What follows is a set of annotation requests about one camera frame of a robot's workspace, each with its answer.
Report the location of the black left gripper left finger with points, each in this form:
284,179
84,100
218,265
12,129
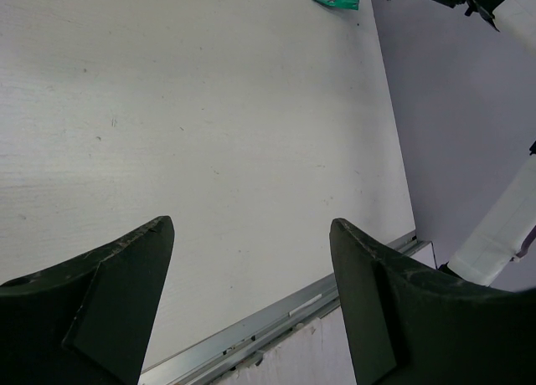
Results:
89,319

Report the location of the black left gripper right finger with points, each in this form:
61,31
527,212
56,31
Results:
407,323

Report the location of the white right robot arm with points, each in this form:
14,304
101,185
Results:
463,94

